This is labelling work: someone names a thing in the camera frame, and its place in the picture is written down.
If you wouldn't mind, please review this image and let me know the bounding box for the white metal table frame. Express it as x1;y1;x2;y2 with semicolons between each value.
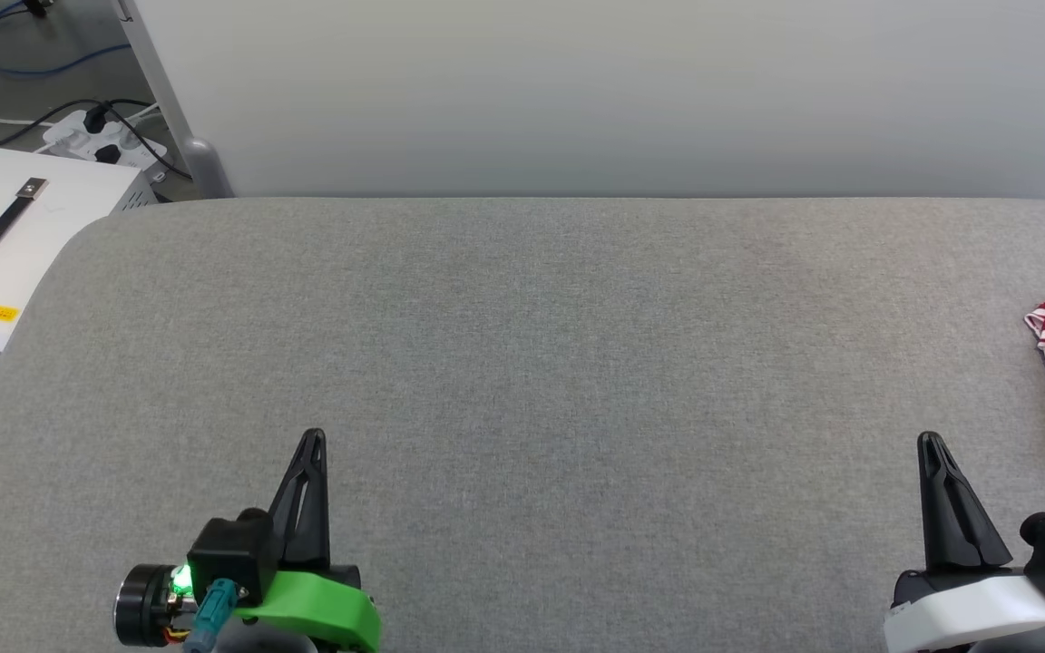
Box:
114;0;235;199

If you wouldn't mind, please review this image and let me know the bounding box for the teal left camera connector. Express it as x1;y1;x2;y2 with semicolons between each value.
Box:
182;580;240;653

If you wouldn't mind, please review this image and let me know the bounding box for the black floor power cable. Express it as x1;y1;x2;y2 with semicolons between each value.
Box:
0;98;193;180

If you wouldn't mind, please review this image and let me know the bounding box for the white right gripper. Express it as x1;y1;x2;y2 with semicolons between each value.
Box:
884;432;1045;653

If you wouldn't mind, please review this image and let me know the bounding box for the blue floor cable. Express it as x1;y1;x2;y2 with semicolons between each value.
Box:
0;0;133;79

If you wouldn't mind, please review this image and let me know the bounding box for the white metal equipment box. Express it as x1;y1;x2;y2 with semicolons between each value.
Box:
0;147;159;395

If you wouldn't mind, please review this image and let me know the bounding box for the black left gripper motor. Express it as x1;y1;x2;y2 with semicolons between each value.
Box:
117;564;181;648

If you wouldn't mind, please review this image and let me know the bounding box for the white power strip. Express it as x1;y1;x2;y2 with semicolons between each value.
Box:
42;109;170;182

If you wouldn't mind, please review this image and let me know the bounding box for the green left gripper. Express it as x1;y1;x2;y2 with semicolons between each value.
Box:
232;429;384;653

